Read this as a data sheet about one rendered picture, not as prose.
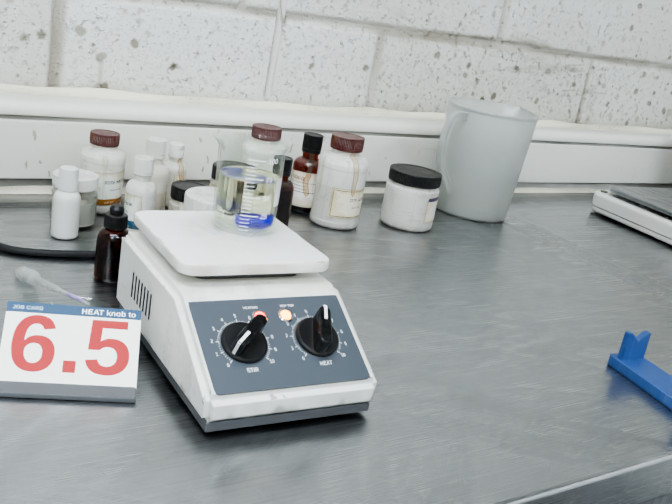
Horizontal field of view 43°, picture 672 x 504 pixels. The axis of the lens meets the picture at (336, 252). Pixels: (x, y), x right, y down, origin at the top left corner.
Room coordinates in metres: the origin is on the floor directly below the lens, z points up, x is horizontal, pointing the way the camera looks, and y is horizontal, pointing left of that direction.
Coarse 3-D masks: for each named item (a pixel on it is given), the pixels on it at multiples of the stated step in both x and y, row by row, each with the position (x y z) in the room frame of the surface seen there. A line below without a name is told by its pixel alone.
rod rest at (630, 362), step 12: (624, 336) 0.71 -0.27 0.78; (648, 336) 0.72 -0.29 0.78; (624, 348) 0.71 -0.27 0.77; (636, 348) 0.71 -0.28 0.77; (612, 360) 0.71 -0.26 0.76; (624, 360) 0.71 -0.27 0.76; (636, 360) 0.71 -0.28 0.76; (624, 372) 0.70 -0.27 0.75; (636, 372) 0.69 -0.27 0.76; (648, 372) 0.69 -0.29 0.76; (660, 372) 0.70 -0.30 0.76; (636, 384) 0.68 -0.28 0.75; (648, 384) 0.67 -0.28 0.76; (660, 384) 0.67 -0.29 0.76; (660, 396) 0.66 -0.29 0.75
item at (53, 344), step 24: (24, 312) 0.53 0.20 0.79; (24, 336) 0.52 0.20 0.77; (48, 336) 0.52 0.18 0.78; (72, 336) 0.53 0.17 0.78; (96, 336) 0.53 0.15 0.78; (120, 336) 0.54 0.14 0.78; (24, 360) 0.51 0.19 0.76; (48, 360) 0.51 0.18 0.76; (72, 360) 0.52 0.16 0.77; (96, 360) 0.52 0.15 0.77; (120, 360) 0.53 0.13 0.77
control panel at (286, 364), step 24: (192, 312) 0.52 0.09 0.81; (216, 312) 0.53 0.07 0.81; (240, 312) 0.54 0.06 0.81; (264, 312) 0.55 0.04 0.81; (312, 312) 0.57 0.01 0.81; (336, 312) 0.58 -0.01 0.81; (216, 336) 0.52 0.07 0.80; (288, 336) 0.54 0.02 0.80; (216, 360) 0.50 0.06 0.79; (264, 360) 0.52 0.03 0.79; (288, 360) 0.52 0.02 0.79; (312, 360) 0.53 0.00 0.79; (336, 360) 0.54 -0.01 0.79; (360, 360) 0.55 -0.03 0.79; (216, 384) 0.48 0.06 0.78; (240, 384) 0.49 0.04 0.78; (264, 384) 0.50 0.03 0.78; (288, 384) 0.51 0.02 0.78; (312, 384) 0.52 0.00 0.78
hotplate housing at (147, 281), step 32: (128, 256) 0.62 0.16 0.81; (160, 256) 0.60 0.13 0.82; (128, 288) 0.61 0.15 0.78; (160, 288) 0.56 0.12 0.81; (192, 288) 0.55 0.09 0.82; (224, 288) 0.56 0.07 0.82; (256, 288) 0.57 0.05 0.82; (288, 288) 0.58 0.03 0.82; (320, 288) 0.60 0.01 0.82; (160, 320) 0.55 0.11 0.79; (192, 320) 0.52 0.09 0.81; (160, 352) 0.54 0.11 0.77; (192, 352) 0.50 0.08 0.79; (192, 384) 0.49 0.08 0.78; (352, 384) 0.53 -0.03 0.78; (224, 416) 0.48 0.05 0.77; (256, 416) 0.50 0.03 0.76; (288, 416) 0.51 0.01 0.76; (320, 416) 0.52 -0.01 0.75
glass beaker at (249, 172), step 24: (240, 144) 0.67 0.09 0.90; (264, 144) 0.62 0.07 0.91; (240, 168) 0.62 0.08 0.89; (264, 168) 0.63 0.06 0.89; (216, 192) 0.63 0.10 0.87; (240, 192) 0.62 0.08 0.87; (264, 192) 0.63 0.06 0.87; (216, 216) 0.63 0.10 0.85; (240, 216) 0.62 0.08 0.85; (264, 216) 0.63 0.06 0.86
